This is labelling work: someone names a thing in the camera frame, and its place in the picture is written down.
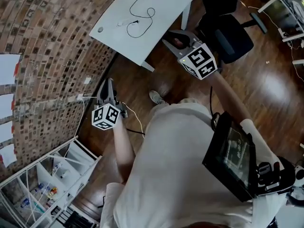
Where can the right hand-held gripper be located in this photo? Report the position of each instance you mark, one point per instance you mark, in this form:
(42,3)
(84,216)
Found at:
(200,60)

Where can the white wall plate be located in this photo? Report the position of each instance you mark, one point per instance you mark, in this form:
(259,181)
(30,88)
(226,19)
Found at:
(87,80)

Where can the black slatted rack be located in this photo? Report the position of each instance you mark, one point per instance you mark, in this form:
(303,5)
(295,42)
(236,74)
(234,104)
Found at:
(71,218)

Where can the red and yellow small bottles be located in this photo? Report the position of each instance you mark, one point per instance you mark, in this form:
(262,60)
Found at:
(53,192)

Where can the person's grey shoe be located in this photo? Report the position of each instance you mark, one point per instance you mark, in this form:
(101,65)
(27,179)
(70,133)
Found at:
(155,97)

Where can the black and white harness mount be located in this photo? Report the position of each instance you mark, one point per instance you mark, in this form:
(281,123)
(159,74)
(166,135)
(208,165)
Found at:
(268,174)

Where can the white rounded device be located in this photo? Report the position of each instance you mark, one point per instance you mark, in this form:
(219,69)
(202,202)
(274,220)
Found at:
(299,177)

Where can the black chest-worn screen box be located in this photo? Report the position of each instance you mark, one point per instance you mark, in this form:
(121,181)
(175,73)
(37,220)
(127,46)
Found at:
(228,155)

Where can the white table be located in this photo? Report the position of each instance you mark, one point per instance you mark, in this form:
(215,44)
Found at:
(166,15)

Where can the person's left forearm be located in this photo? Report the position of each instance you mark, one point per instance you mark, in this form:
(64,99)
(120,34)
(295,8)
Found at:
(123,148)

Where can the white metal-frame desk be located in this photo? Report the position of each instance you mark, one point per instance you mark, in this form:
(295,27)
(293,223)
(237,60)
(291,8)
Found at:
(269,5)

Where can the person's white shirt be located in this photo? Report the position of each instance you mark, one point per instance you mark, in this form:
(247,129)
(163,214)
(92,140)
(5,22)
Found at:
(175,163)

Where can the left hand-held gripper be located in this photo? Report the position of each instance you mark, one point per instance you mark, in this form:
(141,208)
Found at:
(105,116)

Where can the person's right forearm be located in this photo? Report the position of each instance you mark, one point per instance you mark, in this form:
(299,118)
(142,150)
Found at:
(228,94)

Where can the white wall outlet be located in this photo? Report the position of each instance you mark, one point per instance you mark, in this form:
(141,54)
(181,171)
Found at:
(80,96)

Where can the small grey round object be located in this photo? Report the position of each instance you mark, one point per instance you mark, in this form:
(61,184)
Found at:
(100,29)

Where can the black office chair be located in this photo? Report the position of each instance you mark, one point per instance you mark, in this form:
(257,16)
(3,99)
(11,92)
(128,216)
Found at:
(228,37)

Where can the white shelf unit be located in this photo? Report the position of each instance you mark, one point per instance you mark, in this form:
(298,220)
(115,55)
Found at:
(78,151)

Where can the white paper sheet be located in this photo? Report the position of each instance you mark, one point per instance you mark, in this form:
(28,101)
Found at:
(5,132)
(7,154)

